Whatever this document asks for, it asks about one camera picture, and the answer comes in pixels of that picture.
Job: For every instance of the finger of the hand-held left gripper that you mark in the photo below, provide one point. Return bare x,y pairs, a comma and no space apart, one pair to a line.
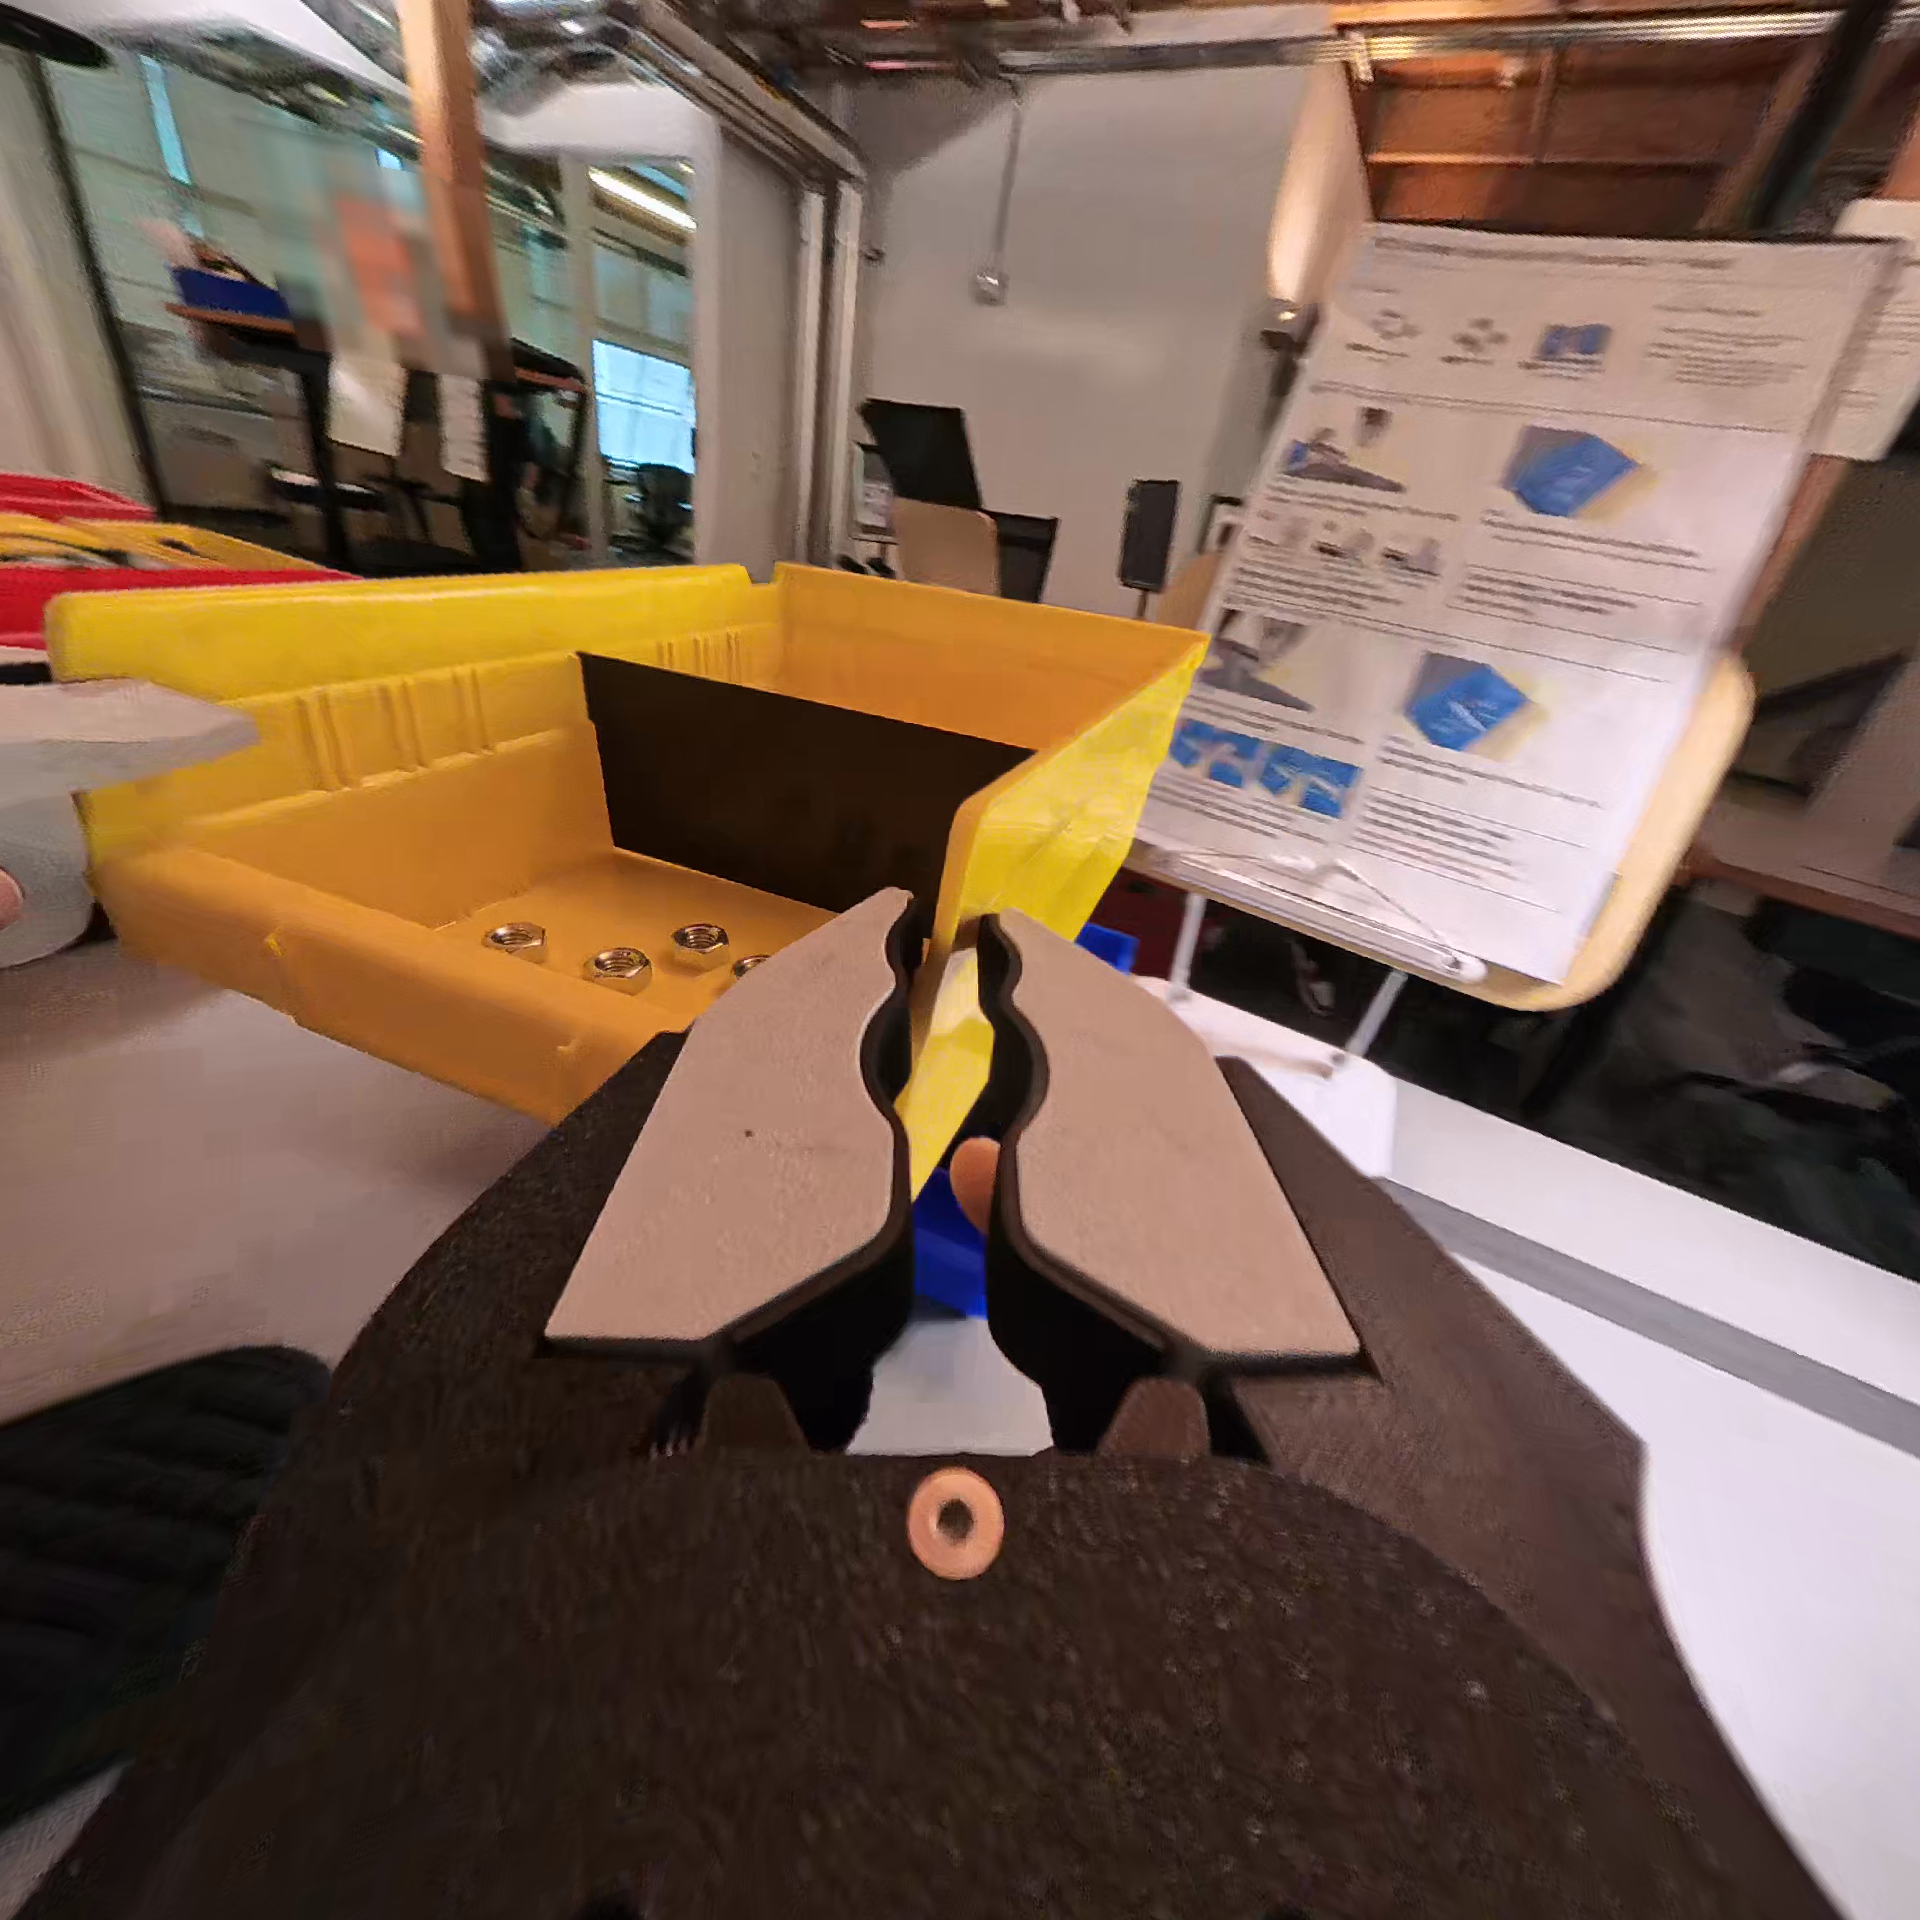
109,731

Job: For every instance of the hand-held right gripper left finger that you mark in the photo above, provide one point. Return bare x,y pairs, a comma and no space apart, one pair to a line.
732,1173

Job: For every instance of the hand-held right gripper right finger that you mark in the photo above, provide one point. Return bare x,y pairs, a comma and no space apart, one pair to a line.
1155,1173

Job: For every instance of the blue plastic bin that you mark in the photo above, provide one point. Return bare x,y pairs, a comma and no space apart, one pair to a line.
950,1257

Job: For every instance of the yellow plastic bin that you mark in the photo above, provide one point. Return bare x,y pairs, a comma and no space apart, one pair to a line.
448,796
121,536

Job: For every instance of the person's right hand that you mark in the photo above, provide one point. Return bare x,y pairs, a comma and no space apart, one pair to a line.
977,1181

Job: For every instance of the white stand rod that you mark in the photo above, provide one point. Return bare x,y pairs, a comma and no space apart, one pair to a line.
1187,945
1372,1016

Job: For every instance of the black standing desk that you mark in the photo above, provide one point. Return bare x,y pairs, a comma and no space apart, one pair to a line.
323,445

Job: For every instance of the small black speaker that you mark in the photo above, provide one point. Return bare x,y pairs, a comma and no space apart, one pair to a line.
1146,533

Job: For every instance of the small wooden board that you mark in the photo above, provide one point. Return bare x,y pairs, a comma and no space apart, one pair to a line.
950,545

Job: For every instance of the printed instruction poster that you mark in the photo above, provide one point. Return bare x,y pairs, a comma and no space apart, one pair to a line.
1505,599

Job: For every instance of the small black panel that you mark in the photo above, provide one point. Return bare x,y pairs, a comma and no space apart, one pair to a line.
917,445

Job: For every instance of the white paper sheet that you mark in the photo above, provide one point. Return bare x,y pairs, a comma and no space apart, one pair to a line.
1876,345

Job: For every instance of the wooden support post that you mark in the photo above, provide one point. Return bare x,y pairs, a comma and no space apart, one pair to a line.
440,117

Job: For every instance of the silver ventilation duct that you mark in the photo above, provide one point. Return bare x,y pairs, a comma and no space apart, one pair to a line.
836,371

